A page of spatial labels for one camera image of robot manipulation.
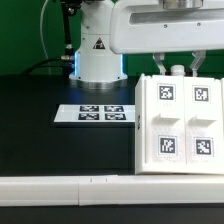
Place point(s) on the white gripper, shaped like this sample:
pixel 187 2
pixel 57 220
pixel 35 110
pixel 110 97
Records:
pixel 147 26

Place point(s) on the white cabinet door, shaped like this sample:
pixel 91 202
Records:
pixel 165 135
pixel 203 121

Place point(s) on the white cabinet body box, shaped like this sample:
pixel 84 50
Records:
pixel 140 138

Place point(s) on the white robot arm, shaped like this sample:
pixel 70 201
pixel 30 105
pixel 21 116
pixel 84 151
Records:
pixel 96 65

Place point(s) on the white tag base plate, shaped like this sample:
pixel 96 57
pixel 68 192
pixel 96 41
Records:
pixel 73 113

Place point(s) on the white front fence rail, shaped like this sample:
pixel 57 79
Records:
pixel 111 190

